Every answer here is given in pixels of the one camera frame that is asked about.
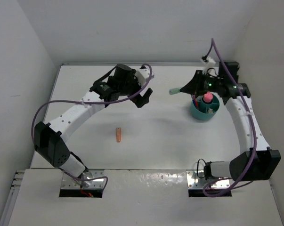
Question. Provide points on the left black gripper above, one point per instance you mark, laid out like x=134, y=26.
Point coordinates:
x=139, y=100

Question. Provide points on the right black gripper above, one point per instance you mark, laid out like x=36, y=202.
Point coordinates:
x=194, y=86

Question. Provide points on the pink capped glue bottle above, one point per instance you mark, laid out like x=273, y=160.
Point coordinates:
x=208, y=98

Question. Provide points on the green highlighter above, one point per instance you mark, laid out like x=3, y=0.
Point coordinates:
x=174, y=91

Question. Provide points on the orange highlighter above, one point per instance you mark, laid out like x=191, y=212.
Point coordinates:
x=118, y=134

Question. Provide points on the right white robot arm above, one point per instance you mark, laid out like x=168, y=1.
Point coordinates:
x=257, y=160

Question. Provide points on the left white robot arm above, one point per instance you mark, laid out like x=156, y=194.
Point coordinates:
x=120, y=84

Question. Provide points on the teal round organizer container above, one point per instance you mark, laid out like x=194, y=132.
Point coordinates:
x=200, y=112

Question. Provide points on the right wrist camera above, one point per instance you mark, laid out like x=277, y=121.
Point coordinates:
x=208, y=62

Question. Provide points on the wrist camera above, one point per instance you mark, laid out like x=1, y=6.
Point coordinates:
x=208, y=62
x=143, y=75

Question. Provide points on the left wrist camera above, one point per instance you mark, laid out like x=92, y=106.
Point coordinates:
x=143, y=75

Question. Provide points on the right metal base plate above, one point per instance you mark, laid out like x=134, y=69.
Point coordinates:
x=196, y=181

